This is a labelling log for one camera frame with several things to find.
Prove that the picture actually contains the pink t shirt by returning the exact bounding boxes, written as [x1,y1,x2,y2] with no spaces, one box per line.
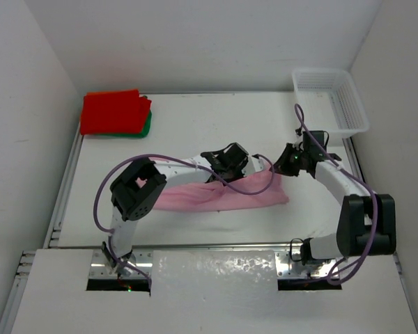
[154,169,289,212]

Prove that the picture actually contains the green t shirt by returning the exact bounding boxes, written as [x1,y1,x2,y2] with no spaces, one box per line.
[102,95,153,138]

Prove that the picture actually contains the red t shirt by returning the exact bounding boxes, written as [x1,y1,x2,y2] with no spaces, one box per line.
[79,89,141,136]

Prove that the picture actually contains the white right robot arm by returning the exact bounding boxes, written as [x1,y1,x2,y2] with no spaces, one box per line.
[273,130,396,264]

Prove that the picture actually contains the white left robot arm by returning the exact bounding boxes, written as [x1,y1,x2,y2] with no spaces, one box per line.
[102,143,263,271]

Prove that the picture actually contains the white plastic bin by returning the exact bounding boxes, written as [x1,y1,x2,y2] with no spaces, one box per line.
[292,67,370,145]

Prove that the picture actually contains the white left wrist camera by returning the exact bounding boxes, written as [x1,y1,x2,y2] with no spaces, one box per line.
[242,155,265,177]

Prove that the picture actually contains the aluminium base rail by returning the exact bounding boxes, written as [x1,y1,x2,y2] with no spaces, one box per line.
[17,239,342,279]

